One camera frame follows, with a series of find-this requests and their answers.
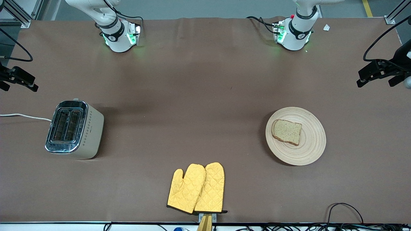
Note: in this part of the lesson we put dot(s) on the brown bread slice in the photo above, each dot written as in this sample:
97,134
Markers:
287,131

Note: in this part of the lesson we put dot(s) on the yellow quilted oven mitt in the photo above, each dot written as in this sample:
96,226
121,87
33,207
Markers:
212,189
184,192

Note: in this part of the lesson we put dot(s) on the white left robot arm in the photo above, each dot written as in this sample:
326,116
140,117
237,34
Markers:
297,32

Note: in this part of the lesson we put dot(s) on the small white paper scrap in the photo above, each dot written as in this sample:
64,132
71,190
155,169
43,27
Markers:
326,27

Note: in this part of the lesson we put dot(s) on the metal base connector panel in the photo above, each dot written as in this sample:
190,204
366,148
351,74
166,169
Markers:
136,33
278,32

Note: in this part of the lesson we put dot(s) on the round wooden plate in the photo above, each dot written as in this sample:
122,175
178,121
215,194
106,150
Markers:
311,144

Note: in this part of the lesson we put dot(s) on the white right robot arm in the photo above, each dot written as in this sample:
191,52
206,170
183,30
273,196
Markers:
115,35

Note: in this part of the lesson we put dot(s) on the cream and chrome toaster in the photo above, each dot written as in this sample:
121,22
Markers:
90,134

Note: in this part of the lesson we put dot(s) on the small metal bracket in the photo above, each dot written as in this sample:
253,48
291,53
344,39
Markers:
214,217

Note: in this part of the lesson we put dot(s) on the aluminium frame profile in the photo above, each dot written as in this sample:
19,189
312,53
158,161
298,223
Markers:
390,20
22,20

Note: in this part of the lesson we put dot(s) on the brown table cover cloth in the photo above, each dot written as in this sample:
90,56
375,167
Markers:
205,96

